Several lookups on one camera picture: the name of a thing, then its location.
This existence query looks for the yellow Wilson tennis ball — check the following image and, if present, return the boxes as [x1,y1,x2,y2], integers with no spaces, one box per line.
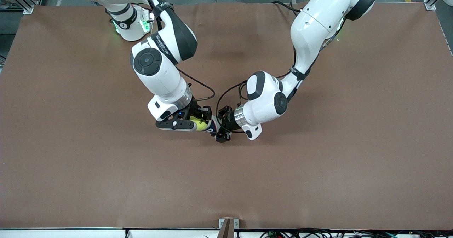
[190,120,210,132]

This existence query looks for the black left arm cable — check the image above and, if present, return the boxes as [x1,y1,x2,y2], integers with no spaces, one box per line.
[215,80,250,134]

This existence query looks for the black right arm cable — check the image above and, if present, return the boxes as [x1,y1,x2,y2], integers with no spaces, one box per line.
[136,0,216,102]

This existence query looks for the clear plastic tennis ball can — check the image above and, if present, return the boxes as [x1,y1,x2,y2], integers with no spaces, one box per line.
[206,117,219,135]

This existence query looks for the black base power cable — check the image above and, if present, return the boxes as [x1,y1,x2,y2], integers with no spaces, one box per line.
[272,0,301,17]

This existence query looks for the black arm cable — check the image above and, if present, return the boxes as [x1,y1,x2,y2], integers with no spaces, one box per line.
[136,0,216,102]
[215,80,250,134]

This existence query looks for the grey metal table bracket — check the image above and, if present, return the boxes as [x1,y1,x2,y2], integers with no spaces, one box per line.
[219,218,239,238]

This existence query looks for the tangled black cable bundle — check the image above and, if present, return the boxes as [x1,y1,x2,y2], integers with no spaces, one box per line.
[260,227,453,238]

